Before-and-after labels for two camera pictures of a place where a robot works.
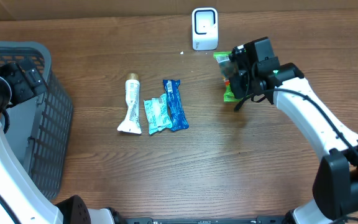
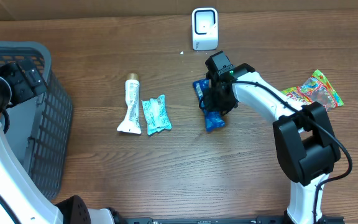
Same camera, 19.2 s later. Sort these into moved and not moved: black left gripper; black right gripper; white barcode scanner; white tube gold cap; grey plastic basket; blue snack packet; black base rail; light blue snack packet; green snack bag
Moved: black right gripper; blue snack packet; green snack bag
Not moved: white tube gold cap; light blue snack packet; grey plastic basket; black left gripper; white barcode scanner; black base rail
